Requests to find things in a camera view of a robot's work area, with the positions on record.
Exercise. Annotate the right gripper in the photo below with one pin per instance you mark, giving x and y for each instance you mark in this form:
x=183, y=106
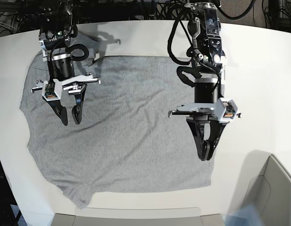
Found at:
x=61, y=67

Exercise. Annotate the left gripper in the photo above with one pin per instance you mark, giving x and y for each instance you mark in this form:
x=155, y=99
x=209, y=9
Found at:
x=200, y=112

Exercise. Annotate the grey T-shirt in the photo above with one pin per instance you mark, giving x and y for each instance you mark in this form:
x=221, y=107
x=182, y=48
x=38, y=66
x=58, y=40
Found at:
x=125, y=142

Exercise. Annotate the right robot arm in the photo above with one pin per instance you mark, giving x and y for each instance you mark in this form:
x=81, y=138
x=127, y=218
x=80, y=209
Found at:
x=57, y=29

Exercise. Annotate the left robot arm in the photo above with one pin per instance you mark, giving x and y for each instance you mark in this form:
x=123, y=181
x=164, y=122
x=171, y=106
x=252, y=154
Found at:
x=207, y=58

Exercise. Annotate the beige bin right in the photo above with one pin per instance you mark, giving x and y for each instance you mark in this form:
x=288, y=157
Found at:
x=270, y=194

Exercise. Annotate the beige bin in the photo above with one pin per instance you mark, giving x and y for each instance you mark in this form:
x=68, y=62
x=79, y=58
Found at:
x=134, y=217
x=270, y=194

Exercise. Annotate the blue blurred object corner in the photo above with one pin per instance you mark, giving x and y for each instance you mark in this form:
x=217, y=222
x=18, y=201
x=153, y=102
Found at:
x=246, y=216

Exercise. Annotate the beige bin bottom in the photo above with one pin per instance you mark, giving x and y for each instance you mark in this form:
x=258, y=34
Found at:
x=134, y=217

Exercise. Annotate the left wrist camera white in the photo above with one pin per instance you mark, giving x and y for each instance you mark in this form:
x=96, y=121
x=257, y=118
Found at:
x=225, y=110

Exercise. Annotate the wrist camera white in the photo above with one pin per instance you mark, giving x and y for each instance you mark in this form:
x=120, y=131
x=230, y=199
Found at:
x=225, y=110
x=52, y=90

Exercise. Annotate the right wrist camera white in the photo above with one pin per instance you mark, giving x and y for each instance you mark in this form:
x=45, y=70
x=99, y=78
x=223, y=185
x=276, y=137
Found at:
x=52, y=90

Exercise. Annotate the black cable bundle background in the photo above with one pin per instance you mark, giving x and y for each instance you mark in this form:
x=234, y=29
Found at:
x=170, y=10

